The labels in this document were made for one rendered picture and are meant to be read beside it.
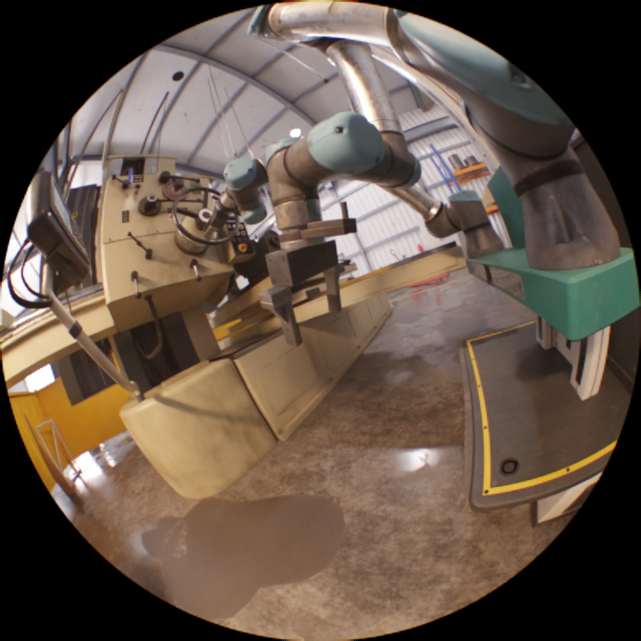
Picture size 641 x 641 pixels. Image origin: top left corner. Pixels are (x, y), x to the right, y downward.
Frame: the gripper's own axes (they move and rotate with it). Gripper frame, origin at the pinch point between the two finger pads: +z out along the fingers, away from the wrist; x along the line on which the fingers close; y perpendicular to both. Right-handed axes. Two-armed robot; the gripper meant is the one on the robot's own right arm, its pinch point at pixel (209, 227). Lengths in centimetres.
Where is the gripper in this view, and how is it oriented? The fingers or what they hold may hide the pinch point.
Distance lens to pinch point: 84.4
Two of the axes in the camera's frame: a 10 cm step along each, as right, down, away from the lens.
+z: -7.7, 2.5, 5.9
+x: 1.3, 9.6, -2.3
